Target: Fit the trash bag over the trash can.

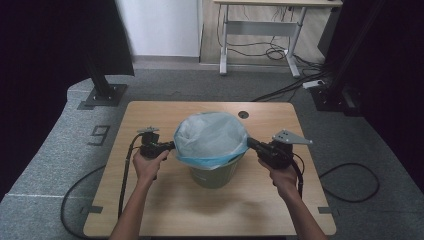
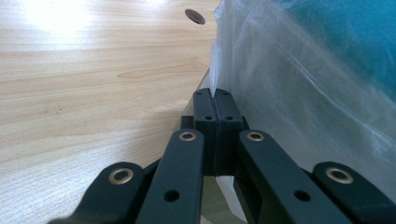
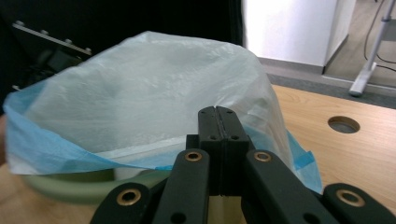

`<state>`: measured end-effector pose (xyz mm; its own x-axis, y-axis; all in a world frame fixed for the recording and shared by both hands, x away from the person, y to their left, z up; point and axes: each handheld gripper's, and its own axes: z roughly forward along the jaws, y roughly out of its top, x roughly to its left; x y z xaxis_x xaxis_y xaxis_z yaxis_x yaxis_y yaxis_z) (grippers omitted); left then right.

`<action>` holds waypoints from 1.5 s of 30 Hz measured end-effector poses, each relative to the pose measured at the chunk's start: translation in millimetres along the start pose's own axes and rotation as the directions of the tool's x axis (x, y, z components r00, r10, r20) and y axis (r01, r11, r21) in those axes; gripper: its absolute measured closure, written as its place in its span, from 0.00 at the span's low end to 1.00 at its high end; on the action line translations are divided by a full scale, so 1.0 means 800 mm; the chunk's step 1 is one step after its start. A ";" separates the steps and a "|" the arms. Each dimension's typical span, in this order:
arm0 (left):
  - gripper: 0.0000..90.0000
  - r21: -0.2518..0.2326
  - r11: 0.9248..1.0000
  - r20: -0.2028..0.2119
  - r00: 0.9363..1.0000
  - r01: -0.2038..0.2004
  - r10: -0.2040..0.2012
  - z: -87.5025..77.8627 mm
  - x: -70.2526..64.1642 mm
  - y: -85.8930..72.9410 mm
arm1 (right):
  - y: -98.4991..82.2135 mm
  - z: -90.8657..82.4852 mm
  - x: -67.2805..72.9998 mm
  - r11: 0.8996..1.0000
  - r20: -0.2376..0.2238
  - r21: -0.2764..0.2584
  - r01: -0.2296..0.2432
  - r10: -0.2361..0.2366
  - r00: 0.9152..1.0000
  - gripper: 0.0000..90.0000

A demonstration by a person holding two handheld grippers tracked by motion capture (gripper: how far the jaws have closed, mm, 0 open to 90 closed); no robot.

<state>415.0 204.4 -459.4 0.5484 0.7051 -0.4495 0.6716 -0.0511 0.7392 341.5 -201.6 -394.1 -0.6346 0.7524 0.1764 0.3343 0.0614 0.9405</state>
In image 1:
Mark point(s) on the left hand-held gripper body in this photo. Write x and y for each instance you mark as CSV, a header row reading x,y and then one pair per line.
x,y
151,146

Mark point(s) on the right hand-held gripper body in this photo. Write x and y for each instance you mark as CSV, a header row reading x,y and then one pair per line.
x,y
276,155

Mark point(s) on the translucent plastic bin bag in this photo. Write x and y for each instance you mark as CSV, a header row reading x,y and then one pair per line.
x,y
210,136

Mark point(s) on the green plastic bin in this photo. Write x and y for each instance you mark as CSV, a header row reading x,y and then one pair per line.
x,y
213,178

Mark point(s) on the person's left hand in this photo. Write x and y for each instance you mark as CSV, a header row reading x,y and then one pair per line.
x,y
146,170

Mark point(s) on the person's right hand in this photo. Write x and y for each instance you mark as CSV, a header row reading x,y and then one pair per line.
x,y
285,181

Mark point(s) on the black metal stand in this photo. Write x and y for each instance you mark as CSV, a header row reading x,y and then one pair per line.
x,y
336,86
101,86

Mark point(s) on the white power strip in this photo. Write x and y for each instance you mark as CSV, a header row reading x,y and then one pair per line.
x,y
313,84

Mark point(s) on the wooden desk with white legs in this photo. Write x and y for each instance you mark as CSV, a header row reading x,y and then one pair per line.
x,y
266,28

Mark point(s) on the dark curtain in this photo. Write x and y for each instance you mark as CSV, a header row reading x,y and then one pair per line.
x,y
43,66
393,83

